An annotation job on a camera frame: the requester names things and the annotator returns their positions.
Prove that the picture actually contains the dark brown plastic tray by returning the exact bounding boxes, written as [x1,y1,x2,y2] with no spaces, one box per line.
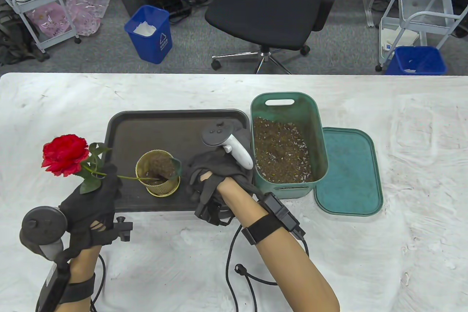
[97,109,254,213]

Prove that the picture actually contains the person's left hand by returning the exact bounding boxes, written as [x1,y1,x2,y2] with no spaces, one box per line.
[58,163,123,259]

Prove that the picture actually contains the pink plastic bag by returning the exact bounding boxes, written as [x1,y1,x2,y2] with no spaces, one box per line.
[65,0,111,36]
[27,1,70,38]

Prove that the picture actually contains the white crumpled paper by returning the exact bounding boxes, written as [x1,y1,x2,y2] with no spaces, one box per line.
[132,21,158,36]

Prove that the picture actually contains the person's right forearm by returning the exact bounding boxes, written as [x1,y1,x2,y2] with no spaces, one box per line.
[216,177,340,312]

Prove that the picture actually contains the dark backpack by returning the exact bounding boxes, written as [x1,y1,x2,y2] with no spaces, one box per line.
[0,3,50,65]

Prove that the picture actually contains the person's right hand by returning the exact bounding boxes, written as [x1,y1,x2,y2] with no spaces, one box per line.
[186,149,262,223]

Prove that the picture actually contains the black cable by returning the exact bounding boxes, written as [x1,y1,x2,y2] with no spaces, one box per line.
[90,255,106,312]
[225,224,310,312]

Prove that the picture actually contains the red artificial rose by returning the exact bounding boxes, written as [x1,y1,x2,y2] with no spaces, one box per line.
[41,135,165,195]

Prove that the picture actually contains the brown potting mix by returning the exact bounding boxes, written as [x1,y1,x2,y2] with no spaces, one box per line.
[144,153,178,183]
[253,117,313,183]

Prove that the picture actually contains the dark grey handheld controller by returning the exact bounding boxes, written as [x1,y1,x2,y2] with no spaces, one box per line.
[20,207,69,259]

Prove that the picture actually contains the blue bin with white symbol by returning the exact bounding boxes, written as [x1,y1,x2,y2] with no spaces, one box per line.
[124,5,173,64]

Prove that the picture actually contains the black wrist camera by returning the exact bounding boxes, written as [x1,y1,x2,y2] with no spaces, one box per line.
[256,192,307,240]

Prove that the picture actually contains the white handled grey controller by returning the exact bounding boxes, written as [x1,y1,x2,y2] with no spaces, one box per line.
[202,124,254,170]

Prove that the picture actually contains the grey wrist camera with label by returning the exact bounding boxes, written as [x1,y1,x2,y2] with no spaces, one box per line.
[35,263,70,312]

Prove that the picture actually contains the plain blue waste bin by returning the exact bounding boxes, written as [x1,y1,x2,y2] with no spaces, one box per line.
[386,46,447,75]

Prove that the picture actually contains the teal plastic storage bin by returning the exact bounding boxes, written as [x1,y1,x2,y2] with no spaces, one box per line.
[250,92,329,200]

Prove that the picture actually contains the black wrist strap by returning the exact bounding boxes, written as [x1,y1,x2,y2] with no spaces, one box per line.
[60,274,96,304]
[241,213,282,245]

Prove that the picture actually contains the black mount bracket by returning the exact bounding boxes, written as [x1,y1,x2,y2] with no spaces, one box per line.
[115,216,133,242]

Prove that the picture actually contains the teal plastic bin lid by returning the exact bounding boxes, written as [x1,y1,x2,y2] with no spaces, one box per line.
[315,127,384,217]

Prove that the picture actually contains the black office chair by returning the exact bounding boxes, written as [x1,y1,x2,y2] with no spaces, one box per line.
[197,0,346,74]

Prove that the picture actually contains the gold ribbed flower pot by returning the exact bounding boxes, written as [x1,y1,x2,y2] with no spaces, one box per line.
[135,150,181,197]

